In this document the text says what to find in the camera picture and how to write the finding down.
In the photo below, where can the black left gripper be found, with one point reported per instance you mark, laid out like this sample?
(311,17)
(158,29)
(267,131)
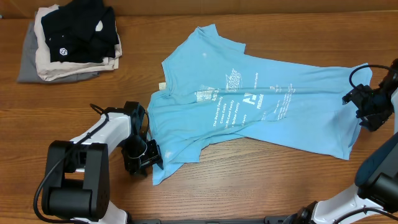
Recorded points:
(155,155)

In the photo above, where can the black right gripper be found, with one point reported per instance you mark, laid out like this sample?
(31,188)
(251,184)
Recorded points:
(374,121)

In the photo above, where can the light blue printed t-shirt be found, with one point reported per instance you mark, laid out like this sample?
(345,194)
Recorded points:
(214,92)

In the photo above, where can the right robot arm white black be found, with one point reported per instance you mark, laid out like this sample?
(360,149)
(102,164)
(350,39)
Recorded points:
(374,191)

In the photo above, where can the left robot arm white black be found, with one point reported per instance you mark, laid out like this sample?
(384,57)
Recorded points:
(76,185)

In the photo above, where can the folded beige garment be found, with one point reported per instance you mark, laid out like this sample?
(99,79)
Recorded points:
(50,71)

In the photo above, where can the black polo shirt with logo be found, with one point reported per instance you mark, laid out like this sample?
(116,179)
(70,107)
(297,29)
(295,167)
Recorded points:
(82,31)

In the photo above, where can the folded grey garment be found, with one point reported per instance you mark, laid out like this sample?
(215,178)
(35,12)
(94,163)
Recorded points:
(28,71)

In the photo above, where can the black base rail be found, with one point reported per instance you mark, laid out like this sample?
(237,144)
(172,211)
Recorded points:
(266,220)

